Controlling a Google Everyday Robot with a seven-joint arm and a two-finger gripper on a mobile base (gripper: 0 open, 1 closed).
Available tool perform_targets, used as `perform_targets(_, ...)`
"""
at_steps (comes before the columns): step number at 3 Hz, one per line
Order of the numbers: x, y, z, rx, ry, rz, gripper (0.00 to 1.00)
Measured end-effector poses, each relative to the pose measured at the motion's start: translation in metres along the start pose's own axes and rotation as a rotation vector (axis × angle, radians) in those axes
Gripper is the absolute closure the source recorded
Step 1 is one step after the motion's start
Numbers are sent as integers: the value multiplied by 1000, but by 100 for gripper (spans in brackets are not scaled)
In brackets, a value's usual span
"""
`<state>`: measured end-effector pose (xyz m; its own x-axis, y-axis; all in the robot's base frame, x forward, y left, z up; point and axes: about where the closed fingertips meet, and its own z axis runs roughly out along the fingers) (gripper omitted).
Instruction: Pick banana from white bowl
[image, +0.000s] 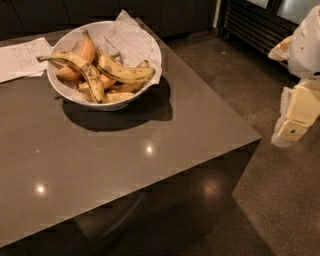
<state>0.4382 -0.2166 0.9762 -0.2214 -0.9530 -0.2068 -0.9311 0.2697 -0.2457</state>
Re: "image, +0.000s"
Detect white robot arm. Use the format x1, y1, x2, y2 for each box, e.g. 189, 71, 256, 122
268, 5, 320, 147

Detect orange banana upper left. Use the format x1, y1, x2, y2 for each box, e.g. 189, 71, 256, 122
80, 30, 96, 63

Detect orange banana left low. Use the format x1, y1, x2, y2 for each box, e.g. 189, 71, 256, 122
56, 66, 81, 81

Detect long spotted yellow banana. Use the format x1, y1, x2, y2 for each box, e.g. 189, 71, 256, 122
37, 50, 104, 103

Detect orange banana centre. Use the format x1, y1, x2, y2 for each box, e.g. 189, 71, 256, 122
100, 74, 115, 90

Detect orange banana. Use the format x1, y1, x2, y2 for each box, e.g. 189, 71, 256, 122
100, 74, 115, 90
80, 30, 96, 63

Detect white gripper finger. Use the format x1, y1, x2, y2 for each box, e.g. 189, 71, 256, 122
271, 87, 293, 148

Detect white paper sheet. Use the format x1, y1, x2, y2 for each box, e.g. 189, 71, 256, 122
0, 37, 52, 83

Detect dark cabinets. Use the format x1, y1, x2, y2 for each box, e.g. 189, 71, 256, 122
0, 0, 217, 40

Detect dark metal vent appliance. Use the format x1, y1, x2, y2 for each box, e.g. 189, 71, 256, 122
219, 0, 320, 55

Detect yellow banana bottom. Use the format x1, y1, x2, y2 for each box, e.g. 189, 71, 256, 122
78, 83, 136, 103

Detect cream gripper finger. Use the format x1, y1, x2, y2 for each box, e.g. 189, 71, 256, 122
276, 119, 308, 142

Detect white bowl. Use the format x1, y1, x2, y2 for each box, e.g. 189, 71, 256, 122
46, 20, 163, 112

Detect white paper liner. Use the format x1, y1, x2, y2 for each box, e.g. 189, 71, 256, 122
68, 9, 163, 104

